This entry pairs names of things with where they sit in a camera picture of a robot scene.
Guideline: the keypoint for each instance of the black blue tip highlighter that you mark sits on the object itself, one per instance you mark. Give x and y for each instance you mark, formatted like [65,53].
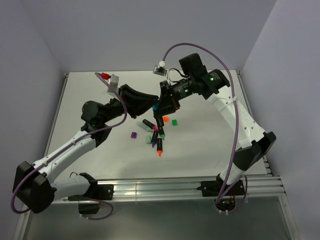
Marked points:
[159,121]

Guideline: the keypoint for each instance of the purple pen cap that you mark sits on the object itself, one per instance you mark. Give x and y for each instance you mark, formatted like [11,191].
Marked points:
[133,135]

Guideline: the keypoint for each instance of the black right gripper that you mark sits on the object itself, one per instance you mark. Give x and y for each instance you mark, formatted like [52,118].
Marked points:
[166,105]

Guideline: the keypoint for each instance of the blue pen cap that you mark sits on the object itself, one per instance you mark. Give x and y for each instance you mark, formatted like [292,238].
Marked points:
[155,107]

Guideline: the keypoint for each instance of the pale green capped highlighter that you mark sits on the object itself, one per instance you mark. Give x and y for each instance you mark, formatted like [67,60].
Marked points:
[144,126]

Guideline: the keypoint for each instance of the black pink tip highlighter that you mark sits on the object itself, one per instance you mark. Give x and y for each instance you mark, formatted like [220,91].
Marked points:
[149,124]

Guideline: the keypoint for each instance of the black green tip highlighter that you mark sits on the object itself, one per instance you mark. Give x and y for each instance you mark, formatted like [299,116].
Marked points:
[161,132]

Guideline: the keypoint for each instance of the aluminium front rail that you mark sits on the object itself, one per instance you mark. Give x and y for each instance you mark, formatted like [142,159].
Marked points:
[141,190]

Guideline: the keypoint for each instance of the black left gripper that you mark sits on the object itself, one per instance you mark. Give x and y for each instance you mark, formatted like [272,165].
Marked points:
[131,98]

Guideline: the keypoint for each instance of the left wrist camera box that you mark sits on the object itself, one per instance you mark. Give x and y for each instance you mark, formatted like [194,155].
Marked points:
[113,82]

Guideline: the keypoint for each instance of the black orange tip highlighter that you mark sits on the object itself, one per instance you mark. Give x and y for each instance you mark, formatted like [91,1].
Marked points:
[159,146]

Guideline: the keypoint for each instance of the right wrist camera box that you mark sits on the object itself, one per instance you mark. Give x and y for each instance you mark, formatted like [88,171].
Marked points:
[160,69]

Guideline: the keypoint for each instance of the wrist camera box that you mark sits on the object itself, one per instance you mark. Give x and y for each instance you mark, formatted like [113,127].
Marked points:
[160,69]
[113,82]

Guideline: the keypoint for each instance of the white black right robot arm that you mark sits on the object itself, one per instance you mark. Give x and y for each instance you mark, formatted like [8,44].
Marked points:
[252,141]

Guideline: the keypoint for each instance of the pale green pen cap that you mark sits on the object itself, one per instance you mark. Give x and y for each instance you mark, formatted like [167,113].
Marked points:
[148,139]

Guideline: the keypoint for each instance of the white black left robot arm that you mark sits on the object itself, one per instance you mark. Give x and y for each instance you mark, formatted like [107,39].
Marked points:
[35,183]

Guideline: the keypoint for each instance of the orange pen cap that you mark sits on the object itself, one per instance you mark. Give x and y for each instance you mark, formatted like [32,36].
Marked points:
[165,119]

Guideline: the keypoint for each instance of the black purple tip highlighter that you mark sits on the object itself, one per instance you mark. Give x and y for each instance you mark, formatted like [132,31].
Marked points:
[154,138]

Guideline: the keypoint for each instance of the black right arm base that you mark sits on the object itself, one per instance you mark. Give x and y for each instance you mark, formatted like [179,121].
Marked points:
[227,203]

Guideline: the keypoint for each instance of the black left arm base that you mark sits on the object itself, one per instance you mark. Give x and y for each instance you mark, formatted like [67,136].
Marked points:
[100,194]

